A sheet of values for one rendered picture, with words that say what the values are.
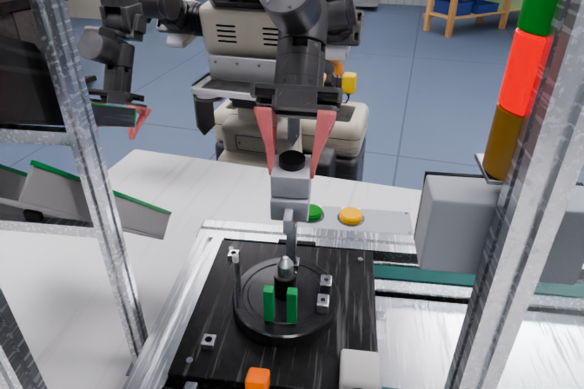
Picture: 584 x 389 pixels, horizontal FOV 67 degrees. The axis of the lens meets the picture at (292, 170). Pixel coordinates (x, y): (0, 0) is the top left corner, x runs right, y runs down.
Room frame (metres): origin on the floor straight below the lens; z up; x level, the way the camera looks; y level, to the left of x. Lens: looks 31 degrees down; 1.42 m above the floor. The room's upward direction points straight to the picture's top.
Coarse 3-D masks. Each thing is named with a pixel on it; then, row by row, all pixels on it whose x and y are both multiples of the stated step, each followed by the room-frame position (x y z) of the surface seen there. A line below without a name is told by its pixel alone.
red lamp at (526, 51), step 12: (516, 36) 0.28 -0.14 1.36; (528, 36) 0.27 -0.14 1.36; (540, 36) 0.27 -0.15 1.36; (516, 48) 0.28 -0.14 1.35; (528, 48) 0.27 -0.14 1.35; (540, 48) 0.26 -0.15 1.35; (516, 60) 0.27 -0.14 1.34; (528, 60) 0.26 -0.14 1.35; (540, 60) 0.26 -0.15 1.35; (516, 72) 0.27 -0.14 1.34; (528, 72) 0.26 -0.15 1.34; (504, 84) 0.28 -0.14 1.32; (516, 84) 0.27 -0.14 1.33; (528, 84) 0.26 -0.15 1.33; (504, 96) 0.28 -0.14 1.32; (516, 96) 0.27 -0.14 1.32; (528, 96) 0.26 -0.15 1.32; (504, 108) 0.27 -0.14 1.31; (516, 108) 0.26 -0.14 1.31
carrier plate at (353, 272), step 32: (224, 256) 0.51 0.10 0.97; (256, 256) 0.51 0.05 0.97; (320, 256) 0.51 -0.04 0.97; (352, 256) 0.51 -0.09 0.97; (224, 288) 0.44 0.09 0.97; (352, 288) 0.44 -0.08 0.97; (192, 320) 0.39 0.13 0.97; (224, 320) 0.39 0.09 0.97; (352, 320) 0.39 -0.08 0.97; (192, 352) 0.34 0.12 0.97; (224, 352) 0.34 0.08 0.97; (256, 352) 0.34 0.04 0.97; (288, 352) 0.34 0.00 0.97; (320, 352) 0.34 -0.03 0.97; (224, 384) 0.31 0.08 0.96; (288, 384) 0.30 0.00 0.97; (320, 384) 0.30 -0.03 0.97
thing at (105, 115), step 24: (0, 48) 0.37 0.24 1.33; (24, 48) 0.39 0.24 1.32; (0, 72) 0.36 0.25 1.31; (24, 72) 0.38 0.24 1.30; (48, 72) 0.41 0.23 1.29; (0, 96) 0.35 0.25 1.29; (24, 96) 0.38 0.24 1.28; (48, 96) 0.40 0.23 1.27; (0, 120) 0.35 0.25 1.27; (24, 120) 0.37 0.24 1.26; (48, 120) 0.39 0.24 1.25; (96, 120) 0.45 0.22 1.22; (120, 120) 0.49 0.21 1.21
